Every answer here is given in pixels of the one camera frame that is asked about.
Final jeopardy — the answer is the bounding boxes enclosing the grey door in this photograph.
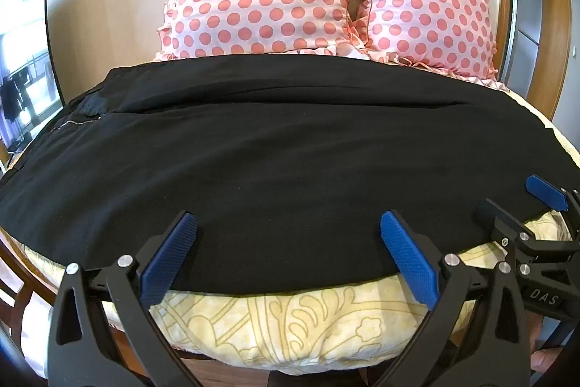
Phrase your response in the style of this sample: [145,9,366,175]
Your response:
[510,0,544,100]

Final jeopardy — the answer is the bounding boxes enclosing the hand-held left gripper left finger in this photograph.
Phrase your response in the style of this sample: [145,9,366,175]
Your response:
[47,210,203,387]

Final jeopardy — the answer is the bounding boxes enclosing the yellow floral bed sheet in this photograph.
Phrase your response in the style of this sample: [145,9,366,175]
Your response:
[20,47,580,376]

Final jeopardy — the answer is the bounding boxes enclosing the flat screen television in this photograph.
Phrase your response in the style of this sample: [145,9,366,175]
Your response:
[0,0,64,170]

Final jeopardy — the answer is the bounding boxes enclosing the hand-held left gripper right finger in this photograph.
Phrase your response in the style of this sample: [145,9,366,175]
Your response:
[375,210,545,387]

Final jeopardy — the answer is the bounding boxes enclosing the black pants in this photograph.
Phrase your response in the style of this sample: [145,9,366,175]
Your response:
[0,54,569,295]

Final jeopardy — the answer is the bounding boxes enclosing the wooden bed frame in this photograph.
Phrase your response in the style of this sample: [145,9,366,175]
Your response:
[0,228,191,387]

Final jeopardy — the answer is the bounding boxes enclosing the person's right hand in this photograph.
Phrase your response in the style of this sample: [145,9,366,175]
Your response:
[529,317,567,375]

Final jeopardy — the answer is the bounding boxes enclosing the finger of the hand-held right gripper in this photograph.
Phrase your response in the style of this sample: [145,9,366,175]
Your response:
[525,174,580,236]
[474,198,542,252]

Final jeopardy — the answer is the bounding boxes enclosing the wooden door frame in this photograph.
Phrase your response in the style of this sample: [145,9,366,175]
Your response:
[492,0,572,120]

